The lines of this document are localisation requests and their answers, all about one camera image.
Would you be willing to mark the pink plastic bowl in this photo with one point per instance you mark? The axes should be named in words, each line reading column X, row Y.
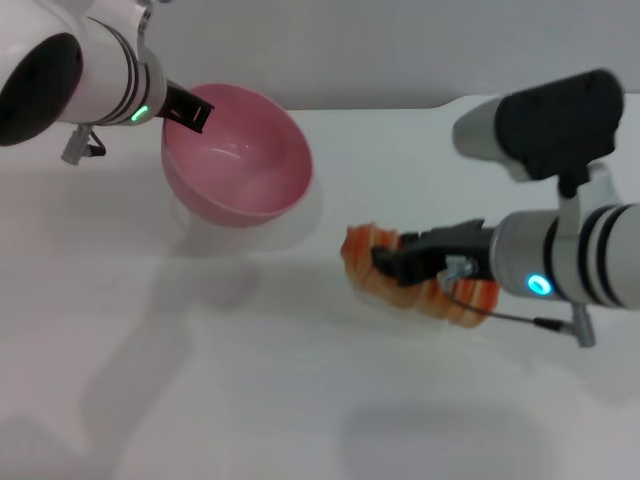
column 240, row 170

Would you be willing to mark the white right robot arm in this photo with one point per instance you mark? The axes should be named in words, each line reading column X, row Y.
column 580, row 255

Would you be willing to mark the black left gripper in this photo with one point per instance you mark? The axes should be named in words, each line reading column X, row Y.
column 175, row 97

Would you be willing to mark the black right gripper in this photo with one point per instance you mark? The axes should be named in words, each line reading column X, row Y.
column 440, row 245

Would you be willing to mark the orange striped bread roll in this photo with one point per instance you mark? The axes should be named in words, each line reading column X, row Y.
column 360, row 250

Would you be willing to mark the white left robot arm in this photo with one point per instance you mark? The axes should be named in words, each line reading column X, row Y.
column 75, row 65

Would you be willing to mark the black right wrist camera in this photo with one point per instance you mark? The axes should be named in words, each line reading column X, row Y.
column 560, row 125

